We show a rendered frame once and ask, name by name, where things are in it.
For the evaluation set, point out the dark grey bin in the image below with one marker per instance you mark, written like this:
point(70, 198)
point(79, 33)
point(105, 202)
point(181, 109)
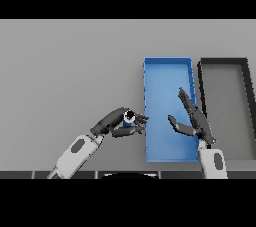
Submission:
point(228, 107)

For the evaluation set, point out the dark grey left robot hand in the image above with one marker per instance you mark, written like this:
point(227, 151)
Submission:
point(108, 121)

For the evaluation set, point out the blue bin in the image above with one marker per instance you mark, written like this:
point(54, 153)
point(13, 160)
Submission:
point(166, 111)

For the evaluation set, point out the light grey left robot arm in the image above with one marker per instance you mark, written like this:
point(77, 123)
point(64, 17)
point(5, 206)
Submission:
point(74, 156)

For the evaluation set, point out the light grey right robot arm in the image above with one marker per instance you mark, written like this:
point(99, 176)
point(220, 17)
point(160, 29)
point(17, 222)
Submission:
point(211, 163)

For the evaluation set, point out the blue pipe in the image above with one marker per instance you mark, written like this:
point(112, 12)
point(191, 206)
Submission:
point(128, 118)

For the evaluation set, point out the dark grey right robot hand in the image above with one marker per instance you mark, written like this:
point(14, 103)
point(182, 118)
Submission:
point(199, 122)

